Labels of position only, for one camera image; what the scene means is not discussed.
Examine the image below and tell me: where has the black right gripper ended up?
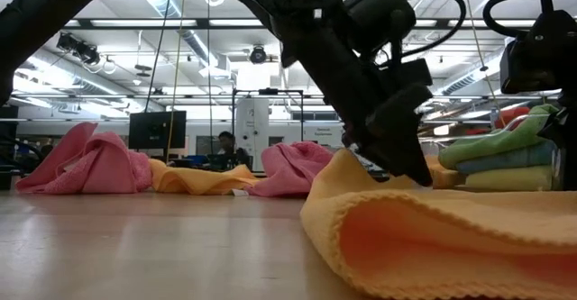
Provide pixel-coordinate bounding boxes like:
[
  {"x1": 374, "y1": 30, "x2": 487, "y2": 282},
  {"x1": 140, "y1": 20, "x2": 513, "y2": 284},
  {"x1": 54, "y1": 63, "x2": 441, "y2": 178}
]
[{"x1": 538, "y1": 15, "x2": 577, "y2": 192}]

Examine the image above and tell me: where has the black hanging camera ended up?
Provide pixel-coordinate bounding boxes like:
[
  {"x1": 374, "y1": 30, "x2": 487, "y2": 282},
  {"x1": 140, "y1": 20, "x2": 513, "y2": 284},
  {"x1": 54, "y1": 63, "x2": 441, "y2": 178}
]
[{"x1": 249, "y1": 45, "x2": 269, "y2": 65}]

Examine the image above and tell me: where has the black right camera cable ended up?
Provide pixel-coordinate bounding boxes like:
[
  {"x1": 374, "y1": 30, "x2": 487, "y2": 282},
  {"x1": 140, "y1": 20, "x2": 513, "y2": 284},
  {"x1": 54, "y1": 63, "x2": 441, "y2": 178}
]
[{"x1": 481, "y1": 0, "x2": 577, "y2": 38}]

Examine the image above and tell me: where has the blue microfiber towel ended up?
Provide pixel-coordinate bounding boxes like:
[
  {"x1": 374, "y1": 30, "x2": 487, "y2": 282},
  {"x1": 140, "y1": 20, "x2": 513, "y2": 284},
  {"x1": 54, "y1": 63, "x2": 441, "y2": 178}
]
[{"x1": 454, "y1": 140, "x2": 558, "y2": 176}]

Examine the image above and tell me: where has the black left camera cable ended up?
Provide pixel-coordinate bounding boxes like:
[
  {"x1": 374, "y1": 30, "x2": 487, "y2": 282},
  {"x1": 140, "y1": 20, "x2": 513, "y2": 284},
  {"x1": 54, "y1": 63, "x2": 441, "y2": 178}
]
[{"x1": 395, "y1": 0, "x2": 468, "y2": 60}]

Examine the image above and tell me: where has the black camera cable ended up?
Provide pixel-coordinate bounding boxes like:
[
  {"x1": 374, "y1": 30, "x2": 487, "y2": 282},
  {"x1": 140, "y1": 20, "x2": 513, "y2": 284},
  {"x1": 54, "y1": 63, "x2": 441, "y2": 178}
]
[
  {"x1": 481, "y1": 0, "x2": 577, "y2": 38},
  {"x1": 395, "y1": 0, "x2": 468, "y2": 60}
]

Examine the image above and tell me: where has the black camera cluster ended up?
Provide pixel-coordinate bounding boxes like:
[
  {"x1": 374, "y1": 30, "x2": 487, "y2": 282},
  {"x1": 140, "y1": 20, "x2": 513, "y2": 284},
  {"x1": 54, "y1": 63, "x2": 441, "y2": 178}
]
[{"x1": 55, "y1": 32, "x2": 102, "y2": 66}]

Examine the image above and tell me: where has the yellow microfiber towel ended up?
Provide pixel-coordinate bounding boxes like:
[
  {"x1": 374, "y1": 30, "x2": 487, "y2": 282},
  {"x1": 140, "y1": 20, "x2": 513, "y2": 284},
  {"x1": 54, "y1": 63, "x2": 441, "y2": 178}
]
[{"x1": 463, "y1": 164, "x2": 555, "y2": 192}]

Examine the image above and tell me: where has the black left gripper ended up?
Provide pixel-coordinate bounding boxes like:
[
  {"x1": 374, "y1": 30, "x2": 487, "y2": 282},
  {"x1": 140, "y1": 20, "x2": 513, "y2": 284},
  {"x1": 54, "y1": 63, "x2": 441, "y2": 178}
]
[{"x1": 270, "y1": 0, "x2": 435, "y2": 187}]

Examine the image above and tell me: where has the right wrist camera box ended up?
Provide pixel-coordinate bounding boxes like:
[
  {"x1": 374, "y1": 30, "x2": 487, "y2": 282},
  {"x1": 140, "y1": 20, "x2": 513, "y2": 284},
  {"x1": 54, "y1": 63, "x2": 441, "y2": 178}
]
[{"x1": 499, "y1": 10, "x2": 570, "y2": 95}]

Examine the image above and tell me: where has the person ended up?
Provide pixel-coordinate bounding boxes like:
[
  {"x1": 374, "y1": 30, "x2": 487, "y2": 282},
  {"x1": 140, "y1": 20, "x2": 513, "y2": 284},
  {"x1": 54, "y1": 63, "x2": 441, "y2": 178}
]
[{"x1": 216, "y1": 131, "x2": 252, "y2": 171}]

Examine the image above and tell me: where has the pink microfiber towel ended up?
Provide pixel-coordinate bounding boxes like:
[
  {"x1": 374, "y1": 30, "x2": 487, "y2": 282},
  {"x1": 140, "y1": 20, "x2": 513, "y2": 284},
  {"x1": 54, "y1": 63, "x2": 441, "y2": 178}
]
[
  {"x1": 14, "y1": 122, "x2": 153, "y2": 196},
  {"x1": 247, "y1": 141, "x2": 335, "y2": 198}
]

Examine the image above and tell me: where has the orange microfiber towel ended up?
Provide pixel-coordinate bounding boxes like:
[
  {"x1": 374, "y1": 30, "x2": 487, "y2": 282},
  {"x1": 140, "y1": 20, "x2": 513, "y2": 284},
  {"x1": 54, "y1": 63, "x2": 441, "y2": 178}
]
[
  {"x1": 300, "y1": 149, "x2": 577, "y2": 300},
  {"x1": 426, "y1": 155, "x2": 468, "y2": 189},
  {"x1": 148, "y1": 158, "x2": 261, "y2": 196}
]

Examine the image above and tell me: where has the white labelled cabinet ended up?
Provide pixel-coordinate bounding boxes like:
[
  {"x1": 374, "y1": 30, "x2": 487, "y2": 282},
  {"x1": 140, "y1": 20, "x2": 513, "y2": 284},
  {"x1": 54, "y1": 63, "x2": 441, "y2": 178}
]
[{"x1": 304, "y1": 123, "x2": 346, "y2": 150}]

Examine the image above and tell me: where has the black hanging cable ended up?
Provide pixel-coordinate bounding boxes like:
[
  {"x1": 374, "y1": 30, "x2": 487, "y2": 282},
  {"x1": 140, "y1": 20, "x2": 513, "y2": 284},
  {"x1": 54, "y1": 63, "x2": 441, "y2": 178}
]
[{"x1": 142, "y1": 0, "x2": 176, "y2": 114}]

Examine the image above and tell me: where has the black monitor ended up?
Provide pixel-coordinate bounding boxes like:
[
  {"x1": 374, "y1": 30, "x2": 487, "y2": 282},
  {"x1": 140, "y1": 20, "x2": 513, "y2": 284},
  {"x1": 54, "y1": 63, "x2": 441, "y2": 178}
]
[{"x1": 128, "y1": 110, "x2": 188, "y2": 150}]

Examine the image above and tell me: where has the green microfiber towel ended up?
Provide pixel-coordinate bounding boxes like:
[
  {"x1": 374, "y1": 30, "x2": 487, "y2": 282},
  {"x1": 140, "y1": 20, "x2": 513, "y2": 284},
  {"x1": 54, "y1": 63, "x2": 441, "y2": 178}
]
[{"x1": 437, "y1": 104, "x2": 560, "y2": 171}]

